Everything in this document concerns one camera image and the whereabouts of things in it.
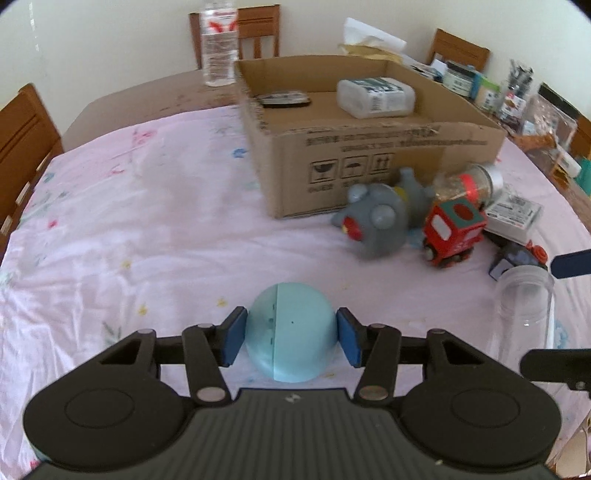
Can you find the cardboard box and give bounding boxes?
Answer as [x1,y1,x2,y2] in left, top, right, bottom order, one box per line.
[235,55,509,220]

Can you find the clear water bottle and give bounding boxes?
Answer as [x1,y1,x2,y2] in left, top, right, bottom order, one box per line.
[200,0,240,88]

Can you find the white labelled packet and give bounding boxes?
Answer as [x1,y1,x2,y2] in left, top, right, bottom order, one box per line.
[551,145,583,179]

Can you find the pink floral tablecloth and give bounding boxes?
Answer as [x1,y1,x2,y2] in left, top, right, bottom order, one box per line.
[0,105,591,480]

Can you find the white papers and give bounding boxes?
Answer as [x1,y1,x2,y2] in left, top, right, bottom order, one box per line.
[409,59,448,79]

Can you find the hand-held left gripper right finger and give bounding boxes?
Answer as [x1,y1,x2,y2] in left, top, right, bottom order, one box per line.
[336,307,497,408]

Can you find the green lidded jar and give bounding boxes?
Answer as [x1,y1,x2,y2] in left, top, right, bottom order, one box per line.
[471,74,502,112]

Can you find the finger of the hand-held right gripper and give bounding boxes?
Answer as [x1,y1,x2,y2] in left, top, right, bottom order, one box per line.
[549,249,591,280]
[520,348,591,391]

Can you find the light blue plastic ball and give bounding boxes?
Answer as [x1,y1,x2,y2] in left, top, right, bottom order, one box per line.
[245,281,338,383]

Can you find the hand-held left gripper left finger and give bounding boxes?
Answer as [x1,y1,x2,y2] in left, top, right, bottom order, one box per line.
[95,306,250,408]

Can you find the white labelled box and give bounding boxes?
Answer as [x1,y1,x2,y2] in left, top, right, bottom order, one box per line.
[482,185,544,243]

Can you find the gold tissue box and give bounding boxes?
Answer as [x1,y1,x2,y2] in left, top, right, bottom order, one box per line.
[337,17,408,64]

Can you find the white plastic bottle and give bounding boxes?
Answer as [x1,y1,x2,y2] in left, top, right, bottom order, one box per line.
[336,78,416,117]

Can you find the bundle of pens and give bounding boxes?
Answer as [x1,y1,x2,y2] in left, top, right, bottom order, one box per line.
[504,60,534,101]

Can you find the black toy train car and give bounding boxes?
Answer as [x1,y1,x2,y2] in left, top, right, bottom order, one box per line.
[488,240,550,280]

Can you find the large black lidded clear jar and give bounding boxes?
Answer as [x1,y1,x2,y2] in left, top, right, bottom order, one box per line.
[517,83,581,172]

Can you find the grey toy figure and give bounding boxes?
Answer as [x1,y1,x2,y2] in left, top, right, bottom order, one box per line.
[332,167,437,262]

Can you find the red toy train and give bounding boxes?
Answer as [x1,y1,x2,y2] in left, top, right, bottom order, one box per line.
[422,198,488,270]

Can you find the dark lidded glass jar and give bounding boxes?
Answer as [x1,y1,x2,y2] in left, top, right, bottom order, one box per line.
[443,60,476,96]

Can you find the silver capped spice jar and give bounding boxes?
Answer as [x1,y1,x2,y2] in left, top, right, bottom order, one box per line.
[434,164,506,208]

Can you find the wooden chair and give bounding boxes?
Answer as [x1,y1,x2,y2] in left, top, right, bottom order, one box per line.
[189,4,281,71]
[0,83,64,259]
[570,115,591,158]
[427,28,491,73]

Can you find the black oval tin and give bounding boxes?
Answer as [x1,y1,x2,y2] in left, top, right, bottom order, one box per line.
[256,91,312,110]

